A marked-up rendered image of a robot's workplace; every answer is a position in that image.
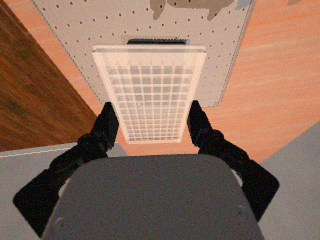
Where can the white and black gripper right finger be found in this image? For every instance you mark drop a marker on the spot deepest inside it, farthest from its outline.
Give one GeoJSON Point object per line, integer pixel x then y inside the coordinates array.
{"type": "Point", "coordinates": [259, 186]}

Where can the white well plate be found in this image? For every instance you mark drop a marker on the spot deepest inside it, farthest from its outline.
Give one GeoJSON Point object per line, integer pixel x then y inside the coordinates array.
{"type": "Point", "coordinates": [151, 87]}

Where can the grey flat base plate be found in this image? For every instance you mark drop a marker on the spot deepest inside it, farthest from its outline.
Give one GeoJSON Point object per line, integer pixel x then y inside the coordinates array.
{"type": "Point", "coordinates": [218, 24]}

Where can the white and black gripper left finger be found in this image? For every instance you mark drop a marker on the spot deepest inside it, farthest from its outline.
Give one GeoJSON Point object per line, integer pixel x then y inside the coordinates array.
{"type": "Point", "coordinates": [37, 199]}

